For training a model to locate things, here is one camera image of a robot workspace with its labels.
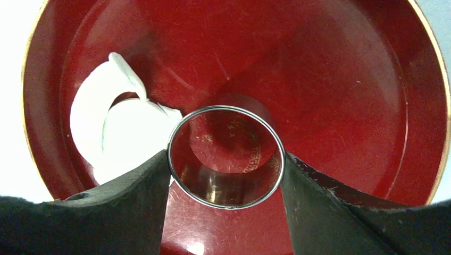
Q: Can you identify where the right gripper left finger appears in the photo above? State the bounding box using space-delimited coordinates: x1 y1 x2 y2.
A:
1 151 170 254

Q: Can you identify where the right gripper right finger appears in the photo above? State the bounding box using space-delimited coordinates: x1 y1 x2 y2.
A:
281 154 450 254

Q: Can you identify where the small metal cup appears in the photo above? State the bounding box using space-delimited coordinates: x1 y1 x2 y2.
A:
168 93 286 210

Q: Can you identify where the round red plate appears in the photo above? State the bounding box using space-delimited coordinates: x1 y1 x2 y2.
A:
23 1 450 254

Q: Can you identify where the white dough ball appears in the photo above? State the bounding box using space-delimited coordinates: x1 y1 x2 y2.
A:
69 52 184 166

